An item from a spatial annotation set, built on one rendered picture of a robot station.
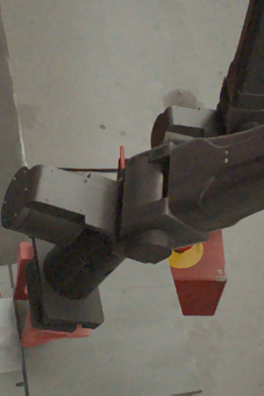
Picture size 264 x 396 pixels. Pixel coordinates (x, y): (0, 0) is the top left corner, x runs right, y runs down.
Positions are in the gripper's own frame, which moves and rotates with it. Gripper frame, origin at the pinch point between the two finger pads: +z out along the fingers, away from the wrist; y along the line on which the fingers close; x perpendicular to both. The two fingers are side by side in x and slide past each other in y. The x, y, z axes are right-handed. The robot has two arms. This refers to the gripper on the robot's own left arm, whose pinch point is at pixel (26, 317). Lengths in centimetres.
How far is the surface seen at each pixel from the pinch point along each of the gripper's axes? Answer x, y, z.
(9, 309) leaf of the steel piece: -0.8, -2.0, 2.1
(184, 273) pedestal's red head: 32.8, -16.0, 9.6
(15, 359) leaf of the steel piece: -0.7, 3.8, 2.1
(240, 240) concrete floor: 104, -67, 60
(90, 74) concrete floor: 78, -133, 74
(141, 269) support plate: 12.9, -5.1, -4.8
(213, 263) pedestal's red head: 37.0, -17.0, 7.4
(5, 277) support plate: -0.6, -6.2, 2.3
